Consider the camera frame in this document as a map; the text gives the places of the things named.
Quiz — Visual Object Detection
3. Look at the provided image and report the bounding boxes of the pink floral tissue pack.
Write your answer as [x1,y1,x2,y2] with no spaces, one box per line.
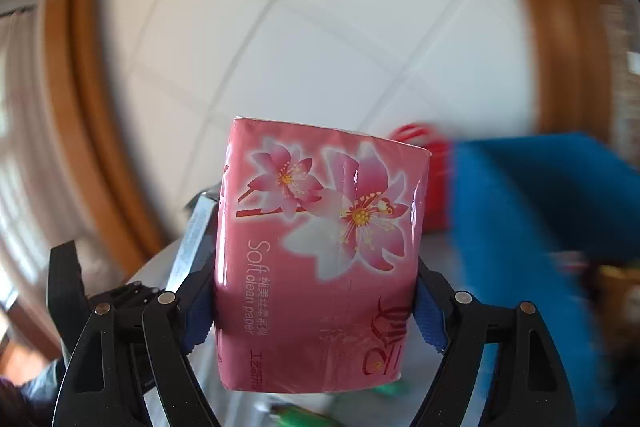
[213,117,432,394]

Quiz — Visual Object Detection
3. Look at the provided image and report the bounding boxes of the red toy suitcase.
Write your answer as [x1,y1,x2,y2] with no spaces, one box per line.
[389,122,457,234]

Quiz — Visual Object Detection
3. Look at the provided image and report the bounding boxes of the wooden wall trim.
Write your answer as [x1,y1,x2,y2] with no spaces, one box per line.
[489,0,617,135]
[42,0,172,264]

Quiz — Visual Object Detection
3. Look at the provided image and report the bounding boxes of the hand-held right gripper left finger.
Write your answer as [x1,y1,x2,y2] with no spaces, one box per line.
[64,266,222,427]

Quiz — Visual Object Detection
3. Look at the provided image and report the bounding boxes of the person's left forearm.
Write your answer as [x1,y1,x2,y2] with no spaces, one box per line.
[0,356,67,427]

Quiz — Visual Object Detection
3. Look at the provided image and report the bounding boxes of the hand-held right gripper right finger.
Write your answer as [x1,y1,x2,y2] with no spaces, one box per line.
[409,258,579,427]

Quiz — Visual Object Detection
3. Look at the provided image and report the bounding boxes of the patterned beige curtain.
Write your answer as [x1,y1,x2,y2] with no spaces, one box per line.
[599,0,640,148]

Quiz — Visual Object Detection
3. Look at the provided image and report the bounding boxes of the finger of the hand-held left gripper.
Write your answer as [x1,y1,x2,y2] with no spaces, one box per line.
[88,282,162,309]

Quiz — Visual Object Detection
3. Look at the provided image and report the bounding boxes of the blue white medicine box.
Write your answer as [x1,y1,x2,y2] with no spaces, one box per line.
[166,191,222,294]

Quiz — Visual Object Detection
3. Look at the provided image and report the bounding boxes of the blue plastic crate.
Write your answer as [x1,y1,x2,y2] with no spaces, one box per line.
[449,131,640,410]

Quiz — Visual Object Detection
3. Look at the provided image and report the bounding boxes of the green wet wipes packet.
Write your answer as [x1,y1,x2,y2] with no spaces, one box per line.
[271,408,335,427]

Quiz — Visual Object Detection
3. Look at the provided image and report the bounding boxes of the wooden window sill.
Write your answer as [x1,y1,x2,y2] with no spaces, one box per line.
[0,294,62,360]

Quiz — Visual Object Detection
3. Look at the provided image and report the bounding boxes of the grey round desktop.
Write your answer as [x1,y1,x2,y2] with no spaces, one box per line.
[60,227,471,427]

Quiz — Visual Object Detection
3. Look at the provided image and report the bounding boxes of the white sheer curtain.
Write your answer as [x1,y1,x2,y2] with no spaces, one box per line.
[0,6,68,308]

